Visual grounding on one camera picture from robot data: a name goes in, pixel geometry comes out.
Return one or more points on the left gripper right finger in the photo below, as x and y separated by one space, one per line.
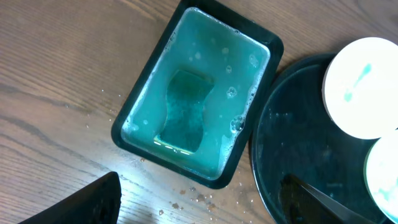
302 203

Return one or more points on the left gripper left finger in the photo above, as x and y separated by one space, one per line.
98 202

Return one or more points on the light teal plate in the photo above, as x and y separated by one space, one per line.
380 174

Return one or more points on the white plate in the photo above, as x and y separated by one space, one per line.
360 88

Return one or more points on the green yellow sponge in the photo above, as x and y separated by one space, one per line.
185 97

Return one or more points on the black round tray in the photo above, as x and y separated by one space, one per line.
295 135

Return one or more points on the black rectangular water tray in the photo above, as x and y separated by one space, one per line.
240 57

